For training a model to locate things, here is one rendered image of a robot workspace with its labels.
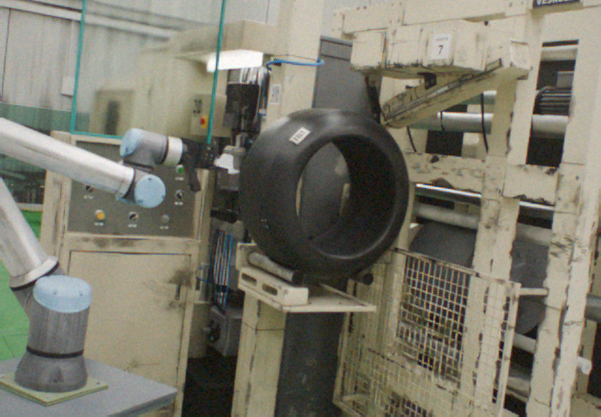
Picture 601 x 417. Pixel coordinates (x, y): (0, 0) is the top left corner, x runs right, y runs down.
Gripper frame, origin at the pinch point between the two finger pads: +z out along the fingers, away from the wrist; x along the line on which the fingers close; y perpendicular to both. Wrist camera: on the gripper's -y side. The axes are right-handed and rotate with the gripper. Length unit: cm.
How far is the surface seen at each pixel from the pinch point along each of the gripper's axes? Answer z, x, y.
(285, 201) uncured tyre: 14.3, -11.8, -5.2
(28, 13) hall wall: 52, 923, 157
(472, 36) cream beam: 55, -35, 59
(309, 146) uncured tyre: 18.2, -12.0, 13.4
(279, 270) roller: 24.0, -0.2, -28.9
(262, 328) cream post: 38, 27, -55
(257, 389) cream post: 42, 27, -79
